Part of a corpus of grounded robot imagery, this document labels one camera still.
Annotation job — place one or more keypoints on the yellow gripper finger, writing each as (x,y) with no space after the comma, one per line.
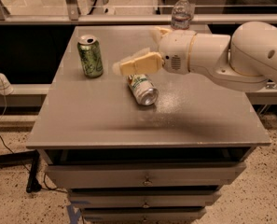
(158,33)
(149,63)

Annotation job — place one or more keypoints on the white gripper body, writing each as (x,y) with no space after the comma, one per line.
(175,50)

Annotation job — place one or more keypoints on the white green 7up can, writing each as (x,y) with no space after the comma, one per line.
(143,90)

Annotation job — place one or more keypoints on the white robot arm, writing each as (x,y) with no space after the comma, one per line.
(244,61)

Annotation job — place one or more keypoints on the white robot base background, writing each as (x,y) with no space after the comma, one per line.
(100,7)

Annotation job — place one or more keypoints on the green soda can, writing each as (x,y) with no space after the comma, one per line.
(90,56)

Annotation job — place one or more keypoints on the clear plastic water bottle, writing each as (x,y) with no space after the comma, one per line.
(181,15)

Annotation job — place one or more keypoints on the grey drawer cabinet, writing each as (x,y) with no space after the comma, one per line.
(97,121)

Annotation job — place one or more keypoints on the top grey drawer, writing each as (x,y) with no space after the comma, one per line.
(144,175)

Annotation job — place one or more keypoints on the grey drawer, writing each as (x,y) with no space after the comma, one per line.
(144,199)
(141,214)
(144,175)

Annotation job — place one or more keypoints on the middle grey drawer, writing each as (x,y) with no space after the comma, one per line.
(144,199)

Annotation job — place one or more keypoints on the bottom grey drawer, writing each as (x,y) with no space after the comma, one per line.
(141,214)

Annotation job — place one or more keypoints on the black floor stand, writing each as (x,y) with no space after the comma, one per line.
(29,160)

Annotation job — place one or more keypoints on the grey metal rail frame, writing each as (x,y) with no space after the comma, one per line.
(33,12)

